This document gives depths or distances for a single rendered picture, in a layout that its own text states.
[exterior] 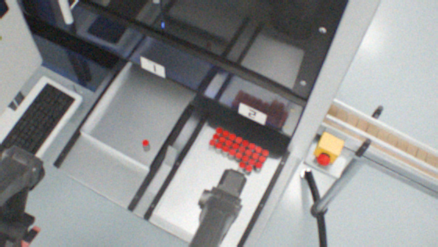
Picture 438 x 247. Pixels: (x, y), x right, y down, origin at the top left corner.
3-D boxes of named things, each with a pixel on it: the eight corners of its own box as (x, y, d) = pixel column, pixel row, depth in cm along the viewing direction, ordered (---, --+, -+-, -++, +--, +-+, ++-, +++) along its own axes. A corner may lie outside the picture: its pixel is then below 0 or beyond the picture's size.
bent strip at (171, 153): (170, 152, 154) (169, 144, 149) (177, 156, 153) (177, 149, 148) (148, 190, 148) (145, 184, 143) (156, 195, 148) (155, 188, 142)
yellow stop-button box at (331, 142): (321, 136, 150) (326, 125, 144) (341, 145, 149) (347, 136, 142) (311, 155, 147) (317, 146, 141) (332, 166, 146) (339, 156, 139)
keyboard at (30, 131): (48, 83, 171) (46, 80, 169) (76, 99, 169) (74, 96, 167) (-18, 170, 155) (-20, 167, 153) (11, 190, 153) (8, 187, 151)
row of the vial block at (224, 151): (210, 144, 156) (210, 137, 152) (261, 169, 153) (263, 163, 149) (206, 149, 155) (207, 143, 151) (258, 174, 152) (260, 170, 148)
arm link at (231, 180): (198, 200, 98) (237, 218, 98) (221, 152, 103) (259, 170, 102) (194, 213, 109) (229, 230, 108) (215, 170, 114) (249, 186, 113)
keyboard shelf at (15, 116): (30, 69, 177) (28, 65, 175) (84, 100, 172) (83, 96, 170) (-42, 161, 159) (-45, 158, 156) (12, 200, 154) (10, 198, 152)
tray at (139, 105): (135, 57, 169) (134, 51, 166) (201, 87, 165) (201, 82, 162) (81, 134, 155) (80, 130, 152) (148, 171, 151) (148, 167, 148)
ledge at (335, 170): (317, 129, 162) (319, 127, 160) (351, 145, 160) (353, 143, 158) (302, 163, 156) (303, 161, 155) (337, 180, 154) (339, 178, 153)
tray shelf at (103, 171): (124, 55, 171) (123, 51, 170) (306, 141, 160) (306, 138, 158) (48, 164, 152) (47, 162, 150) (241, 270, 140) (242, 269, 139)
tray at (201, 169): (206, 126, 158) (206, 121, 155) (279, 162, 154) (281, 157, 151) (153, 216, 145) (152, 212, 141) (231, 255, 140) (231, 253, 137)
